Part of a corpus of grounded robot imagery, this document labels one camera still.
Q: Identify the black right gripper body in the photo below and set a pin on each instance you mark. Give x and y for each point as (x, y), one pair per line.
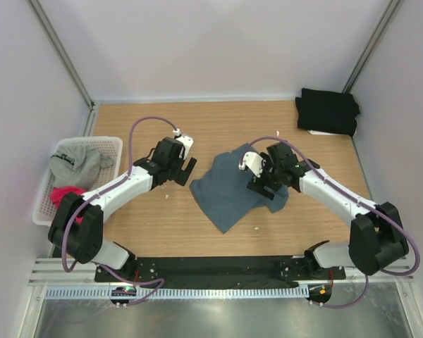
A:
(270, 174)

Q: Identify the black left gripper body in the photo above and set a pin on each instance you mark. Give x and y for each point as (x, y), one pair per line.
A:
(174, 167)

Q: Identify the blue-grey t-shirt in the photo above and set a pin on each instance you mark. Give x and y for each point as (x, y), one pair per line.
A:
(222, 192)

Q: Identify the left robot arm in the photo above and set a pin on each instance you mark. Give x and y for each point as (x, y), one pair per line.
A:
(78, 226)

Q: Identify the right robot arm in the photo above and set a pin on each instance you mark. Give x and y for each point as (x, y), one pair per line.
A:
(376, 237)

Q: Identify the folded black t-shirt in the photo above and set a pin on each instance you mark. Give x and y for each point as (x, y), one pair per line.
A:
(325, 111)

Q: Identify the grey t-shirt in basket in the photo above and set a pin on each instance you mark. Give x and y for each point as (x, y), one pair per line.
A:
(78, 166)

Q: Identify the white plastic basket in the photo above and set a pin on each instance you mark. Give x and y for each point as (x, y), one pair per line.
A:
(44, 210)

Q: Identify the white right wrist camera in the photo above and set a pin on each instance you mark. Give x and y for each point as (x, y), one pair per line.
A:
(253, 162)

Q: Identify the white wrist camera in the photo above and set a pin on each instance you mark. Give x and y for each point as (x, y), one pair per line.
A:
(253, 162)
(186, 140)

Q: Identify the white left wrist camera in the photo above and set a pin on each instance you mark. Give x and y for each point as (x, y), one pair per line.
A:
(186, 140)

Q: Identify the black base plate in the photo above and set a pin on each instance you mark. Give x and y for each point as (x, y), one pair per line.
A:
(236, 272)

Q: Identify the aluminium frame rail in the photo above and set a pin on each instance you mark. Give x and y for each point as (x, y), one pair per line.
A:
(50, 271)

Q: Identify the slotted cable duct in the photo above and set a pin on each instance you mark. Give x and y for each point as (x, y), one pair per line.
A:
(115, 292)

